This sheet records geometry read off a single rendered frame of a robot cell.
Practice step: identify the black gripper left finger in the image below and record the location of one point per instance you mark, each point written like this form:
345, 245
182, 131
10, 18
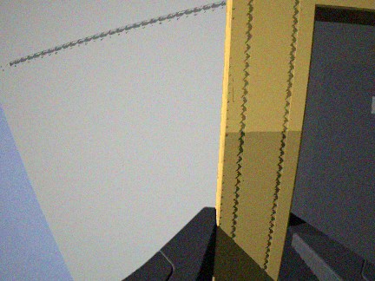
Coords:
188, 256

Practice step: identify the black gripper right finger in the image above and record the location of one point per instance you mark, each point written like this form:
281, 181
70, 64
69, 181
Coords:
309, 255

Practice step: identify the grey flat panel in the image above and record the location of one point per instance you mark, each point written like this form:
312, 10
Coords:
114, 106

